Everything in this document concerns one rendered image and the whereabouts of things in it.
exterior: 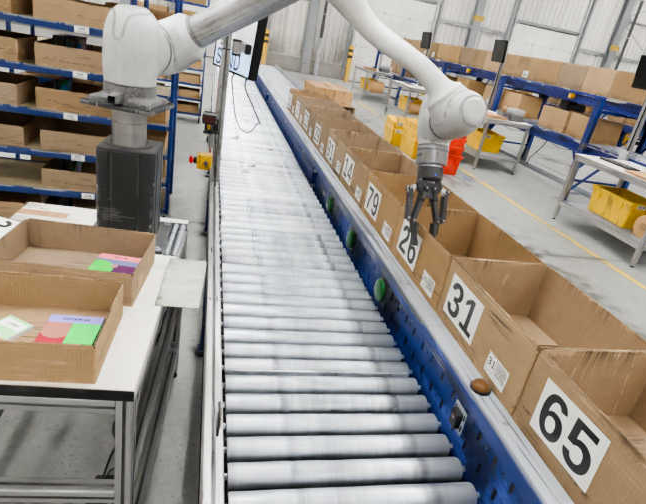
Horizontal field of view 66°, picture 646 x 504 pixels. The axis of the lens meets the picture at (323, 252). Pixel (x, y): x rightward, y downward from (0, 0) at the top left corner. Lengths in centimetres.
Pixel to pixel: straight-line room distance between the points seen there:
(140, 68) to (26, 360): 89
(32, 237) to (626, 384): 163
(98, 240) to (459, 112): 113
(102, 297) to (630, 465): 118
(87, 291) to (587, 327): 125
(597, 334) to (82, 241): 147
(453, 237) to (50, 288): 124
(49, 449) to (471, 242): 167
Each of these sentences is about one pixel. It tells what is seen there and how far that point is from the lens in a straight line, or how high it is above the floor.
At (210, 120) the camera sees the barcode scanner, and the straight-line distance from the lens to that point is 237.
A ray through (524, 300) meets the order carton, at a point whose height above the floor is 94.
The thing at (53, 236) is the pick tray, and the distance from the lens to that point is 175.
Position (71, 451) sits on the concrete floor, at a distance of 213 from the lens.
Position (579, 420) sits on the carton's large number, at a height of 101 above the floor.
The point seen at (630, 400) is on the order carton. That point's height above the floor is 93.
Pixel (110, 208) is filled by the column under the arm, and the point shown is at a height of 88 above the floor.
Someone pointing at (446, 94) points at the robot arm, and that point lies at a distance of 134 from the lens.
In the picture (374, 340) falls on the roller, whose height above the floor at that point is 74.
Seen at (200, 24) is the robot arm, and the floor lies 147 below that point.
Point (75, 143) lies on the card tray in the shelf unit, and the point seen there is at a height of 79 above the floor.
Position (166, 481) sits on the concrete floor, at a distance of 200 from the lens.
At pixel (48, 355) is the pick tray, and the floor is 82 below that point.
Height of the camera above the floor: 152
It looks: 24 degrees down
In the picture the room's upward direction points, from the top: 11 degrees clockwise
